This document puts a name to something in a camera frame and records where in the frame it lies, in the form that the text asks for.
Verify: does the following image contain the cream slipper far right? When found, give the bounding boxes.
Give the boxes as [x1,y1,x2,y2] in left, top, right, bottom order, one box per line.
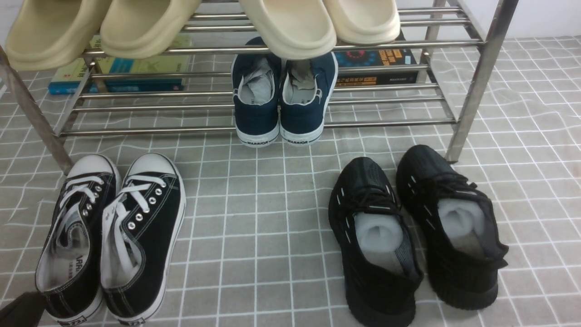
[323,0,401,44]

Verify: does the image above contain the navy sneaker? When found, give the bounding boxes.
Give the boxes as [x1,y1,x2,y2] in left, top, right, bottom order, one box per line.
[231,53,282,148]
[279,52,339,146]

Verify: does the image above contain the black mesh sneaker right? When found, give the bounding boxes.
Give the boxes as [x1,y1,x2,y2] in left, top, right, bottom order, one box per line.
[396,144,509,310]

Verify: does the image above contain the black mesh sneaker left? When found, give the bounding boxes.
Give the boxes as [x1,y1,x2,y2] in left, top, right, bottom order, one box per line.
[328,157,423,327]

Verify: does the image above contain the beige slipper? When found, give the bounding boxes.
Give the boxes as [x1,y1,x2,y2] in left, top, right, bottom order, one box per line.
[5,0,111,71]
[100,0,201,59]

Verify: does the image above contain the green blue book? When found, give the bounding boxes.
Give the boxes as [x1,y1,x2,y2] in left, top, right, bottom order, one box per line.
[48,54,192,95]

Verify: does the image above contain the navy sneaker right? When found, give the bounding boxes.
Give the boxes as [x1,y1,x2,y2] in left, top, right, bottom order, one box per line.
[279,52,339,146]

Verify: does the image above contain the cream slipper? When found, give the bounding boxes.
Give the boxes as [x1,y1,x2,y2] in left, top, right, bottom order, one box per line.
[239,0,337,60]
[323,0,401,44]

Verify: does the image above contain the navy sneaker left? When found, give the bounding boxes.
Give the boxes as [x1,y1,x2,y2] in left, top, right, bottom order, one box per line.
[231,53,282,148]

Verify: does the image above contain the black mesh sneaker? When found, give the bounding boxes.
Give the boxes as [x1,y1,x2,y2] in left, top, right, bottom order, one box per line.
[328,157,423,327]
[396,144,509,310]

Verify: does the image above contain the steel shoe rack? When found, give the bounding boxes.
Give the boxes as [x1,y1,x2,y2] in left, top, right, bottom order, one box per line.
[1,0,517,174]

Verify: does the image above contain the beige slipper far left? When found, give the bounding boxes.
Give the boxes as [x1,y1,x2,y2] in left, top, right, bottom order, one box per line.
[5,0,111,71]

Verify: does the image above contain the black colourful book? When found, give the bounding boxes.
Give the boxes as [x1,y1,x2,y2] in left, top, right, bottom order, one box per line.
[335,48,419,87]

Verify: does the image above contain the black canvas sneaker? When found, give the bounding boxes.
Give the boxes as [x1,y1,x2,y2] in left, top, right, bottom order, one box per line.
[100,153,186,326]
[35,154,119,327]

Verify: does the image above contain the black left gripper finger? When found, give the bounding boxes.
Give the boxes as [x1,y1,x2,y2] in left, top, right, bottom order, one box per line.
[0,292,45,327]

